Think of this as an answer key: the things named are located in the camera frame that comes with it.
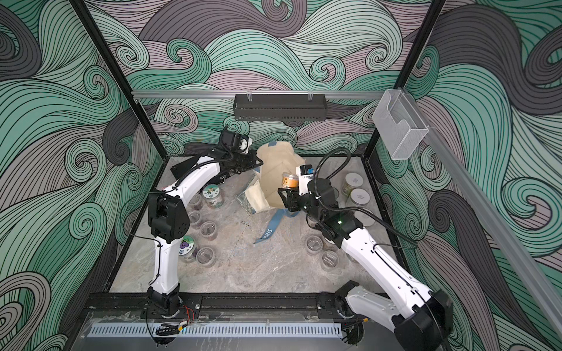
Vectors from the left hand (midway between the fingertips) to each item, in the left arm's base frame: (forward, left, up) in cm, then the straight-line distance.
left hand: (263, 158), depth 90 cm
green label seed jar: (-3, -40, -11) cm, 42 cm away
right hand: (-20, -8, +5) cm, 23 cm away
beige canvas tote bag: (+12, -4, -13) cm, 18 cm away
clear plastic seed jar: (-25, +22, -16) cm, 37 cm away
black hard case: (+9, +43, -17) cm, 47 cm away
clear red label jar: (-37, -25, -15) cm, 47 cm away
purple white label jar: (-31, -20, -16) cm, 40 cm away
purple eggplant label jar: (-35, +27, -13) cm, 46 cm away
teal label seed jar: (-9, +23, -13) cm, 28 cm away
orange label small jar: (-20, -10, +10) cm, 24 cm away
